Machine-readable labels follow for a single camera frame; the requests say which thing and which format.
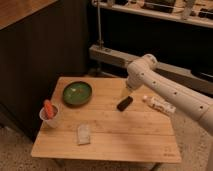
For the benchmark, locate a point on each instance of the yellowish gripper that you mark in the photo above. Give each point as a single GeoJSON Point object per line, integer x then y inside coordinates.
{"type": "Point", "coordinates": [125, 92]}

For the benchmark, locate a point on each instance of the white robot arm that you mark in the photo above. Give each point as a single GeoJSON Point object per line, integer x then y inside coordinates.
{"type": "Point", "coordinates": [197, 106]}

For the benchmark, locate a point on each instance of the white plastic bottle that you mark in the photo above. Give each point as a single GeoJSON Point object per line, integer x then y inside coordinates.
{"type": "Point", "coordinates": [159, 105]}

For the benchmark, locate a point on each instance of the bamboo folding table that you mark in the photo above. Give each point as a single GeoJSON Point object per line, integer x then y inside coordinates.
{"type": "Point", "coordinates": [138, 134]}

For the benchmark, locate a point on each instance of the metal shelf rack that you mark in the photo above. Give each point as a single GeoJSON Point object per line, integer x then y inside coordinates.
{"type": "Point", "coordinates": [184, 52]}

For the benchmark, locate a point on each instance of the orange carrot toy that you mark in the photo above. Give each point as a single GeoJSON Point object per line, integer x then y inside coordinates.
{"type": "Point", "coordinates": [49, 109]}

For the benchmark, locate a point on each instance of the white plastic cup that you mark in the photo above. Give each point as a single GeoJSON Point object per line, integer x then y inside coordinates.
{"type": "Point", "coordinates": [54, 121]}

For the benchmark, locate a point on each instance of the dark wooden cabinet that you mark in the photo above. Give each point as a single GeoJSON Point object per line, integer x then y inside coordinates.
{"type": "Point", "coordinates": [34, 53]}

